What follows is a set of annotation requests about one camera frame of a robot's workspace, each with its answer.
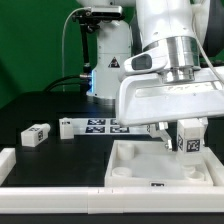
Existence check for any white U-shaped fence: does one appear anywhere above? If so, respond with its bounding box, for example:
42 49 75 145
0 148 224 214

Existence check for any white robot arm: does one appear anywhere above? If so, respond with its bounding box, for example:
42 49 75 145
86 0 224 127

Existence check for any black camera on stand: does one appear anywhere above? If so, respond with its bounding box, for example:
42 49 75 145
72 5 124 74

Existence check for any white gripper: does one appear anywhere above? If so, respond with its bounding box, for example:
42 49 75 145
116 68 224 151

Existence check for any white square tabletop part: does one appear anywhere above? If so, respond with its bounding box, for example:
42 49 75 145
104 140 224 187

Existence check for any white camera cable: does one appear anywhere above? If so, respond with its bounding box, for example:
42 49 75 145
61 7 91 93

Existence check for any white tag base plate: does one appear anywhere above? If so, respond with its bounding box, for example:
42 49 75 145
72 118 148 135

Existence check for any black cable bundle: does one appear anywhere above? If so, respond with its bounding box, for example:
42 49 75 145
43 74 93 93

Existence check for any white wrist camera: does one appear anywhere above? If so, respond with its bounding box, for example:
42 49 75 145
118 50 168 81

